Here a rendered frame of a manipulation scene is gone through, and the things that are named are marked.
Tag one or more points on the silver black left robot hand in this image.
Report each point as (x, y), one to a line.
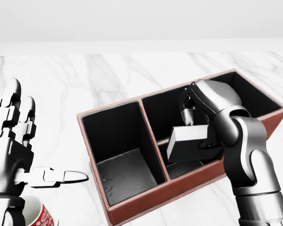
(4, 153)

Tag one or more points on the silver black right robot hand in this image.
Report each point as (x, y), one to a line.
(217, 94)

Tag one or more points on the dark book with white pages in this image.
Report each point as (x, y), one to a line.
(186, 135)

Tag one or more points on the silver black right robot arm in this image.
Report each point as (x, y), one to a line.
(257, 164)

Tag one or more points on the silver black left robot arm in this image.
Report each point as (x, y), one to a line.
(0, 209)

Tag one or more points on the red-brown desk caddy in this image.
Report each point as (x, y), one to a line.
(179, 188)

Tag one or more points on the red patterned mug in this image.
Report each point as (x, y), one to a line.
(43, 216)

